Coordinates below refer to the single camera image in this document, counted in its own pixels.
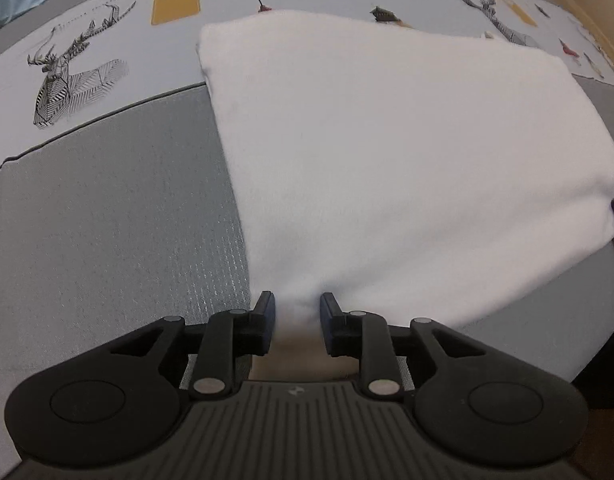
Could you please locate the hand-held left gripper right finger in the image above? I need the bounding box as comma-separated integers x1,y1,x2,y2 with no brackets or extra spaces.
319,291,483,403

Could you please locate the white long-sleeve shirt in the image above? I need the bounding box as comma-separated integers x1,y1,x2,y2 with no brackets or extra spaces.
196,9,614,332

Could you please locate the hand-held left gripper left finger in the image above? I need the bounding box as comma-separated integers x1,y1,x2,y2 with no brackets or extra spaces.
112,290,278,402

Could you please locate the wooden bed frame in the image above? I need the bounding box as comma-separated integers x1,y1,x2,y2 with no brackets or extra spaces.
550,0,614,83

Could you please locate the grey deer print bedspread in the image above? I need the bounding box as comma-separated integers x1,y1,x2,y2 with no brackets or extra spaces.
0,0,614,480

